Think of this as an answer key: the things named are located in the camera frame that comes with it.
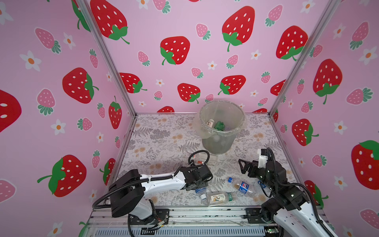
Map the clear bottle blue label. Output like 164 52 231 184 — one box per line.
258 180 270 192
195 187 207 201

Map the square bottle green cap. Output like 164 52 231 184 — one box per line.
203 191 237 207

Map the Pepsi label clear bottle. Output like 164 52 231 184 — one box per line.
228 177 254 197

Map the clear bottle red green label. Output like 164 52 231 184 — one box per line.
191 153 224 166

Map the clear bottle orange label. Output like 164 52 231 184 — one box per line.
206 119 215 128

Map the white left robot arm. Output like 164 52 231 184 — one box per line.
109 165 213 220

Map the clear plastic bin liner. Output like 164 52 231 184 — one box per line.
193 100 246 139

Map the grey mesh waste bin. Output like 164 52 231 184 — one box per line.
199 101 246 155

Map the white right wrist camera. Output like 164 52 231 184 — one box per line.
257 149 268 168

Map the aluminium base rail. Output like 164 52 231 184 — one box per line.
91 205 323 237

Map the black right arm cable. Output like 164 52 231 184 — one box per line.
265 147 335 237

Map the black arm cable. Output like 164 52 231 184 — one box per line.
265 147 335 237
91 150 211 209

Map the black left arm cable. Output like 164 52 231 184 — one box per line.
91 150 211 209

